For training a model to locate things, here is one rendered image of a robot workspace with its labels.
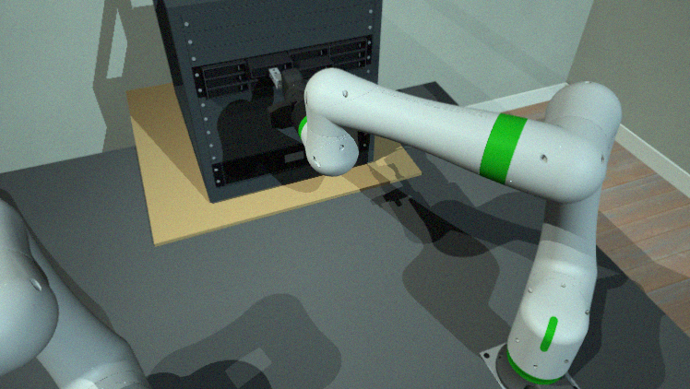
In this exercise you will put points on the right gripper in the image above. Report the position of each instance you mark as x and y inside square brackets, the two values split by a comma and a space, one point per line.
[293, 86]

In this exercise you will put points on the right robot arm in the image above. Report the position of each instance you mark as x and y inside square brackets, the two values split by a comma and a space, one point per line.
[563, 162]

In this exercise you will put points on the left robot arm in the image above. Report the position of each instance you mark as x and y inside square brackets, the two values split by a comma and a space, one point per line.
[83, 352]

